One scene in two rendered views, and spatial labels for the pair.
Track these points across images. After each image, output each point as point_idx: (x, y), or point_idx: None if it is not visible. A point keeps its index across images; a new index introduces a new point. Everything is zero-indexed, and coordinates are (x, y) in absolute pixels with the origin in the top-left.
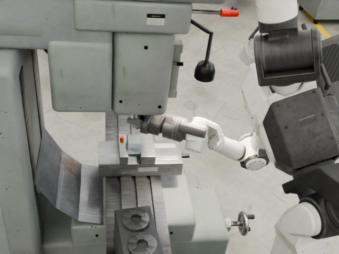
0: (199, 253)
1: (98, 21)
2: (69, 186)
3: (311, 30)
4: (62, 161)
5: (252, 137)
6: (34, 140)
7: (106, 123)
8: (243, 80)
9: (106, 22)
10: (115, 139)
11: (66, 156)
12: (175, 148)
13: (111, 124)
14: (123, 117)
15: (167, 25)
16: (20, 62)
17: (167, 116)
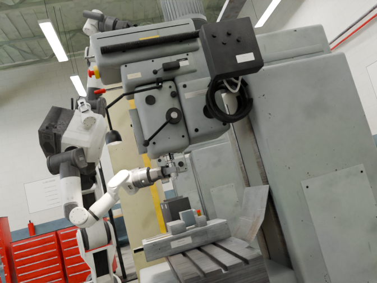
0: None
1: None
2: (244, 228)
3: (79, 97)
4: (257, 220)
5: (81, 199)
6: (247, 165)
7: (239, 246)
8: (105, 122)
9: None
10: (221, 249)
11: (258, 224)
12: (147, 241)
13: (232, 247)
14: (220, 255)
15: None
16: (225, 101)
17: (148, 167)
